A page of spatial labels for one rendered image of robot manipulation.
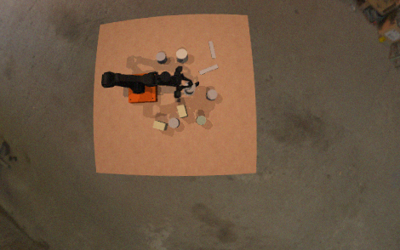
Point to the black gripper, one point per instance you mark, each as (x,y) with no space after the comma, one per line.
(178,87)

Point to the grey flat bar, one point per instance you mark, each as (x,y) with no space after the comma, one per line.
(211,46)
(213,67)

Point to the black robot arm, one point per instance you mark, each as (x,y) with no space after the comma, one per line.
(138,83)

